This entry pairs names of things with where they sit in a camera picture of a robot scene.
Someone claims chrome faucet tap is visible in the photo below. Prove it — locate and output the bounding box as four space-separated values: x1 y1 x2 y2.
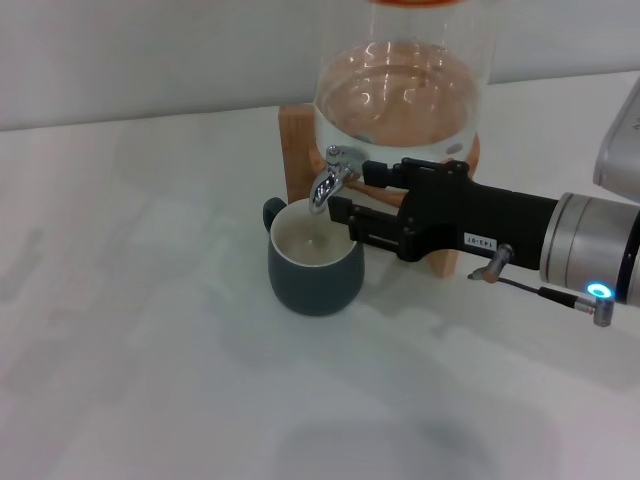
309 144 367 216

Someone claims black ceramic cup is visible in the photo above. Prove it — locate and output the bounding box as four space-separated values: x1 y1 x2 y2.
261 196 367 318

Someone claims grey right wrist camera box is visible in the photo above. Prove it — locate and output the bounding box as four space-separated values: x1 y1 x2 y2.
592 74 640 204

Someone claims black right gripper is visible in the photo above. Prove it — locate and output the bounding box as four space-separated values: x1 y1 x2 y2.
327 158 560 272

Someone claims right arm connector cable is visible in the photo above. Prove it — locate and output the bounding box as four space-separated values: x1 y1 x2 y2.
466 243 617 329

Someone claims glass water dispenser jar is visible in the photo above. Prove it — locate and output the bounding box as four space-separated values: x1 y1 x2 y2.
313 0 499 174

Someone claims wooden dispenser stand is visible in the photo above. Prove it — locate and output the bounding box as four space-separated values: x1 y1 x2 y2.
277 103 482 279

